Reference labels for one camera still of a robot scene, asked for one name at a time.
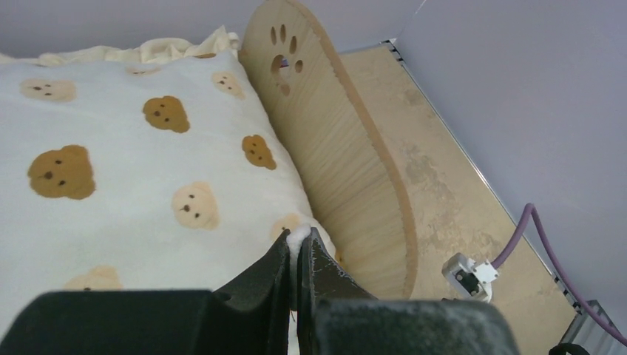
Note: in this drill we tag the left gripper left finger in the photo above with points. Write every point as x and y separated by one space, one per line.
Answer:
248 315

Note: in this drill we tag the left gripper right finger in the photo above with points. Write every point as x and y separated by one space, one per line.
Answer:
337 316

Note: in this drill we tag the wooden pet bed frame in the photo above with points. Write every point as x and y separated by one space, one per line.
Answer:
353 185

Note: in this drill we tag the bear print white cushion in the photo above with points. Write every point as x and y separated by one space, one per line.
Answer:
150 168

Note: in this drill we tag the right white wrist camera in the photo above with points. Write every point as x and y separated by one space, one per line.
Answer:
471 279

